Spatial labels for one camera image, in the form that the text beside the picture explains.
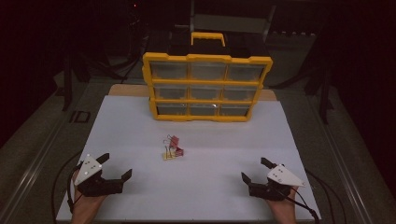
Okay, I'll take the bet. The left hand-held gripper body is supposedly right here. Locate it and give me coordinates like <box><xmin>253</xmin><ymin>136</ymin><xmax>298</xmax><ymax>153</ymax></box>
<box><xmin>74</xmin><ymin>153</ymin><xmax>124</xmax><ymax>198</ymax></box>

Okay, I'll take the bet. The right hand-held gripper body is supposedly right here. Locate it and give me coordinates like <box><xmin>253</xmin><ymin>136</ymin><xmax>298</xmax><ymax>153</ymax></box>
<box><xmin>248</xmin><ymin>163</ymin><xmax>306</xmax><ymax>202</ymax></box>

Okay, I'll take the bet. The yellow binder clip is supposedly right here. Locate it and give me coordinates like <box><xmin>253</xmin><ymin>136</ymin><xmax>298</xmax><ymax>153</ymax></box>
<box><xmin>162</xmin><ymin>146</ymin><xmax>177</xmax><ymax>161</ymax></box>

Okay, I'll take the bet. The large pink binder clip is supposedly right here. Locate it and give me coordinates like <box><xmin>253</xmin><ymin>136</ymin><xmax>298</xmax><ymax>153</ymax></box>
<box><xmin>163</xmin><ymin>134</ymin><xmax>180</xmax><ymax>149</ymax></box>

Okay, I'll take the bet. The clear plastic organizer drawer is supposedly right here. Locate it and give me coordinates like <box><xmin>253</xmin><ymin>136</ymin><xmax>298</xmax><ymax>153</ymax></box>
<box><xmin>226</xmin><ymin>63</ymin><xmax>266</xmax><ymax>82</ymax></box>

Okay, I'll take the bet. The yellow drawer organizer cabinet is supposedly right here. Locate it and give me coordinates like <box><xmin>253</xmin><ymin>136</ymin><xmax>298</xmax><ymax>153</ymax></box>
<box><xmin>142</xmin><ymin>32</ymin><xmax>274</xmax><ymax>123</ymax></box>

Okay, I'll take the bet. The person's left hand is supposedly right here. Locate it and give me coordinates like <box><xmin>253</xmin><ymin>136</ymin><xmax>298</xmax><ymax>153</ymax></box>
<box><xmin>72</xmin><ymin>170</ymin><xmax>106</xmax><ymax>216</ymax></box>

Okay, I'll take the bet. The person's right hand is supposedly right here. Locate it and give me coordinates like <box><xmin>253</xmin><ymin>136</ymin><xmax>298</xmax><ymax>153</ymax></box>
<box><xmin>264</xmin><ymin>186</ymin><xmax>298</xmax><ymax>216</ymax></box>

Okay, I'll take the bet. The white table sheet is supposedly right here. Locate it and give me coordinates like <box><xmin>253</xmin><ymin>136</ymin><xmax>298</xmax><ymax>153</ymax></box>
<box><xmin>55</xmin><ymin>94</ymin><xmax>322</xmax><ymax>222</ymax></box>

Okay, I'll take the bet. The black metal stand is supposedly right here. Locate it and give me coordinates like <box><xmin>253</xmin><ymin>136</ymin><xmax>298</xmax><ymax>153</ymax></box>
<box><xmin>60</xmin><ymin>46</ymin><xmax>125</xmax><ymax>113</ymax></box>
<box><xmin>274</xmin><ymin>27</ymin><xmax>336</xmax><ymax>125</ymax></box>

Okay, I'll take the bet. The grid of clear bins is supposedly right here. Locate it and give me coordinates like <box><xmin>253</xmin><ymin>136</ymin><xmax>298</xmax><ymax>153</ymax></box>
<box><xmin>149</xmin><ymin>61</ymin><xmax>265</xmax><ymax>117</ymax></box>

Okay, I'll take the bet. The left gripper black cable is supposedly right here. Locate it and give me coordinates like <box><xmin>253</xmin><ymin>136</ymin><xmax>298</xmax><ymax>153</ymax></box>
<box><xmin>66</xmin><ymin>164</ymin><xmax>84</xmax><ymax>215</ymax></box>

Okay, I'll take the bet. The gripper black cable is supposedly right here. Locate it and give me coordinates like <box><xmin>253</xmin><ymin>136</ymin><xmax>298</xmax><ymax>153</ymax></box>
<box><xmin>66</xmin><ymin>164</ymin><xmax>84</xmax><ymax>215</ymax></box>
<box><xmin>289</xmin><ymin>186</ymin><xmax>321</xmax><ymax>224</ymax></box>

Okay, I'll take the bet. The black floor cable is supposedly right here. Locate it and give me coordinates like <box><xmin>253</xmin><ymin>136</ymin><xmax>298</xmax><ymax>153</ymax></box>
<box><xmin>304</xmin><ymin>168</ymin><xmax>347</xmax><ymax>224</ymax></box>
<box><xmin>50</xmin><ymin>150</ymin><xmax>84</xmax><ymax>224</ymax></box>

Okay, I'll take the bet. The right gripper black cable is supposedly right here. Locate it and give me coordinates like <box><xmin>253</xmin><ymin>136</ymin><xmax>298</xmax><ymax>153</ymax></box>
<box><xmin>289</xmin><ymin>186</ymin><xmax>321</xmax><ymax>224</ymax></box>

